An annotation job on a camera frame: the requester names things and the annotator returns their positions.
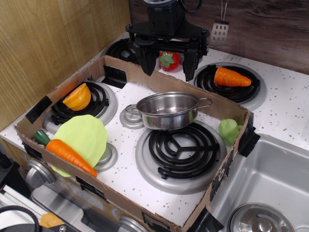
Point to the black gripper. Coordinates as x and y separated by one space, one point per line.
167 29

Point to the orange toy carrot green top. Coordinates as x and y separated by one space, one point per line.
64 151

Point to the orange toy carrot without top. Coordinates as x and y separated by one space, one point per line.
230 78

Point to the light green plastic plate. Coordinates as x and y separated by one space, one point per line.
86 135

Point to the grey knob under plate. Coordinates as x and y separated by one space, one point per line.
108 159

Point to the red toy strawberry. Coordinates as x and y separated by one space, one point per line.
169 61

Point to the back right black burner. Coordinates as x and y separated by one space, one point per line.
205 80

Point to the black burner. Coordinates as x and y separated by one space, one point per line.
122 49
205 80
189 152
60 113

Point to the cardboard fence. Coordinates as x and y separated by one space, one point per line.
122 187

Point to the back left black burner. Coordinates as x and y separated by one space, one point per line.
122 49

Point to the small steel pot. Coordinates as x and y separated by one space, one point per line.
170 110

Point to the hanging steel slotted spatula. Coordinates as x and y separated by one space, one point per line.
220 28

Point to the grey centre stove knob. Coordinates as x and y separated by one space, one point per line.
130 118

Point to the green toy lettuce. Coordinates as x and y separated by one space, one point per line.
229 130

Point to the front right black burner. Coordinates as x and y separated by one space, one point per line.
189 152

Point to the front left black burner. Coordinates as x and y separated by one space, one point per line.
60 113

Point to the grey plastic sink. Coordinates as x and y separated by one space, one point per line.
275 173

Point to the grey lower oven knob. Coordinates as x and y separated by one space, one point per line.
127 224

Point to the grey oven knob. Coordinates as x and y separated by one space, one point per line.
38 175
127 224

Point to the grey front oven knob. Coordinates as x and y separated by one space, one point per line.
38 175

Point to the steel lid in sink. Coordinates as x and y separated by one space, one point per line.
258 217

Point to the orange object bottom left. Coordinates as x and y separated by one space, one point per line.
49 220

